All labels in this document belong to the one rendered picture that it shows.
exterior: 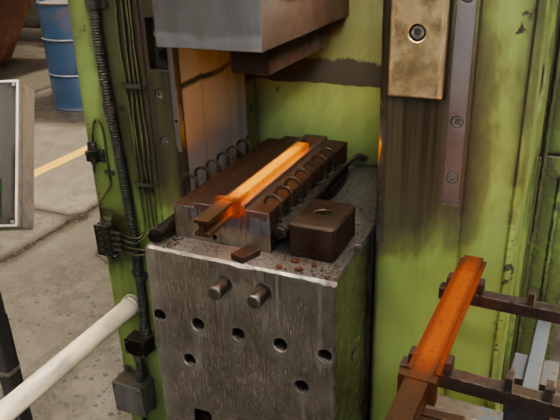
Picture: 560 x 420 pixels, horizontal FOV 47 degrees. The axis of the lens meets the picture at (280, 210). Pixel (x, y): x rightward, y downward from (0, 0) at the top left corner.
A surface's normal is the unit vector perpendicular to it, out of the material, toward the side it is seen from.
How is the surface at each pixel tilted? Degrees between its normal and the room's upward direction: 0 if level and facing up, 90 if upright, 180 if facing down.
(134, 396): 90
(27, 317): 0
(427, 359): 0
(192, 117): 90
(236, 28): 90
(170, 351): 90
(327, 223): 0
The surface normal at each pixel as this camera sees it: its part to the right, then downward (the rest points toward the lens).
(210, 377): -0.41, 0.39
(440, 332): -0.03, -0.91
